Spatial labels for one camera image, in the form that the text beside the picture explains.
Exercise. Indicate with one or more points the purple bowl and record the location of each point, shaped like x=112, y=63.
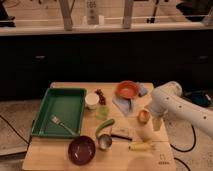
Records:
x=81, y=150

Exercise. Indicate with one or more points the silver fork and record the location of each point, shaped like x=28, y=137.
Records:
x=57, y=121

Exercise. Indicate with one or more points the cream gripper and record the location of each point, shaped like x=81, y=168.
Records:
x=156, y=123

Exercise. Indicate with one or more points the yellow banana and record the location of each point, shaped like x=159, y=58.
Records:
x=142, y=146

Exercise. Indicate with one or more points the wooden cutting board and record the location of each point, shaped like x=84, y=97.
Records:
x=52, y=154

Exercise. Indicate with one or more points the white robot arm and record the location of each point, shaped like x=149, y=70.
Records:
x=168, y=97

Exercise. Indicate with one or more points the light green cup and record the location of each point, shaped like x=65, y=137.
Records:
x=102, y=112

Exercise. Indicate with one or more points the blue cloth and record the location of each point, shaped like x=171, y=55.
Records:
x=126, y=105

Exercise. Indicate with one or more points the green cucumber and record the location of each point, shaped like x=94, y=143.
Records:
x=103, y=125

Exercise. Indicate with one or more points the green plastic tray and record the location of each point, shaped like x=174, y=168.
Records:
x=67, y=104

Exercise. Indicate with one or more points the red grapes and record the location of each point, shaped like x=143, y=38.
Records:
x=102, y=99

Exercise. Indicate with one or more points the black handled knife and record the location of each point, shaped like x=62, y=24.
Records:
x=122, y=133

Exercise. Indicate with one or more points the silver measuring cup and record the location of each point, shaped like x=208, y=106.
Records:
x=104, y=141

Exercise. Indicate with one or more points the orange bowl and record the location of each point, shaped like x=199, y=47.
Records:
x=127, y=89

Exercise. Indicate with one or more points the white cup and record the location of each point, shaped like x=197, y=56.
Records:
x=92, y=100

